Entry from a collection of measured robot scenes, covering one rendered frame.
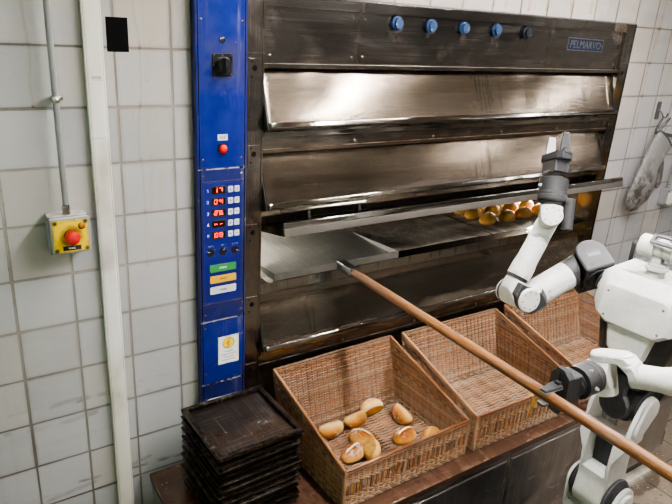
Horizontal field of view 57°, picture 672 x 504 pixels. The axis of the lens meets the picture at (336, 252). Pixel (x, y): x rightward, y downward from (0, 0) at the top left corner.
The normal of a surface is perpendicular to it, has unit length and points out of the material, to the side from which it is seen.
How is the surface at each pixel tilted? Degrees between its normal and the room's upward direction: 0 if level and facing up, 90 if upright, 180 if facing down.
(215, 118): 90
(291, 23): 90
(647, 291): 45
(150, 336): 90
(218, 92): 90
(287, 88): 70
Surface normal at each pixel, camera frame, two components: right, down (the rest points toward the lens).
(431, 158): 0.54, -0.02
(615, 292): -0.79, 0.18
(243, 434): 0.06, -0.94
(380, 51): 0.55, 0.33
